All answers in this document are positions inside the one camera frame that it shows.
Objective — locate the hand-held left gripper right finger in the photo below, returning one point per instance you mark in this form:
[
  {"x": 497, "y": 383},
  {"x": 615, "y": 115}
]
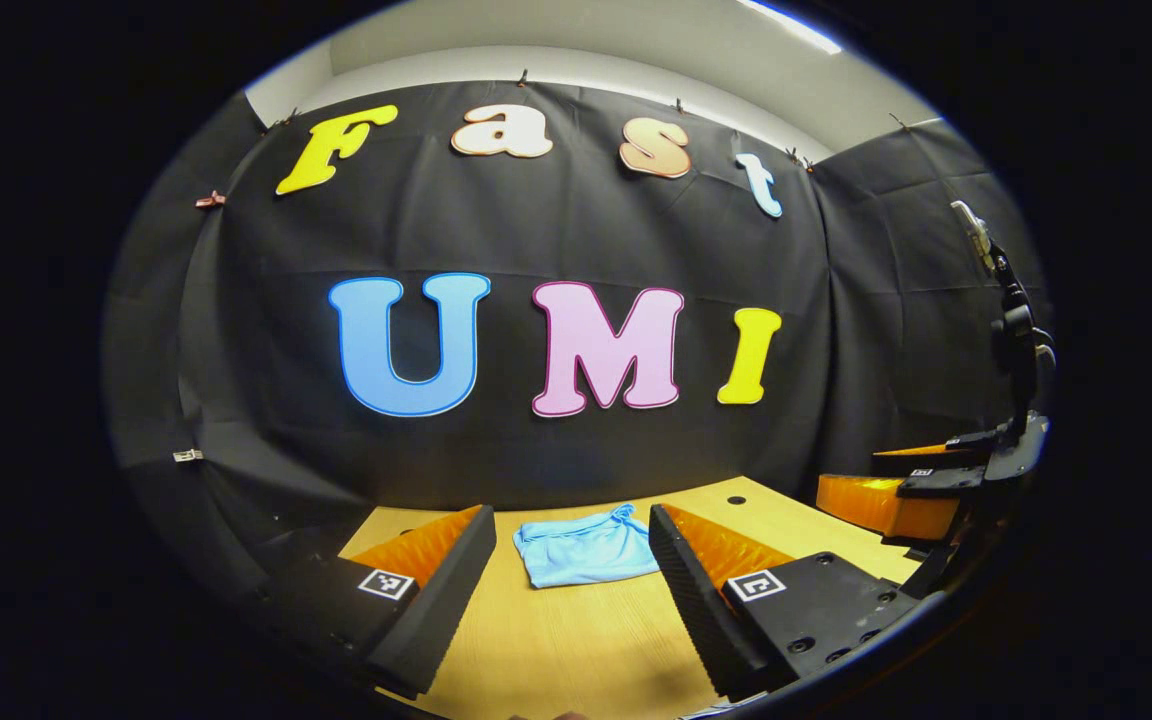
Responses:
[{"x": 701, "y": 610}]

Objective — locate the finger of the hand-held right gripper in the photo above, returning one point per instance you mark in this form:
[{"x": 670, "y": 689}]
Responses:
[
  {"x": 876, "y": 505},
  {"x": 921, "y": 464}
]

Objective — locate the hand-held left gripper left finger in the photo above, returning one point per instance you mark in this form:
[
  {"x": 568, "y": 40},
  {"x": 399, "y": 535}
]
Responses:
[{"x": 431, "y": 610}]

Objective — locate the light blue T-shirt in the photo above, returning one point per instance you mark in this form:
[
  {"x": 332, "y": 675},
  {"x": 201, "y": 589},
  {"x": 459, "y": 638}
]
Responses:
[{"x": 586, "y": 550}]

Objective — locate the small silver clip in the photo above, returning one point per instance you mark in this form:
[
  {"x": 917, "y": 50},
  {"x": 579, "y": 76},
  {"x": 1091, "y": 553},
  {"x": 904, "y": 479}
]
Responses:
[{"x": 188, "y": 456}]

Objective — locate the black backdrop cloth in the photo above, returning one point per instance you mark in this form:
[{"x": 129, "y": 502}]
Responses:
[{"x": 536, "y": 230}]

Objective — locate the small red clip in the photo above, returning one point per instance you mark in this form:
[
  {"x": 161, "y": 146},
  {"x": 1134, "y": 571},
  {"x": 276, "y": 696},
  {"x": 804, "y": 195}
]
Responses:
[{"x": 210, "y": 200}]

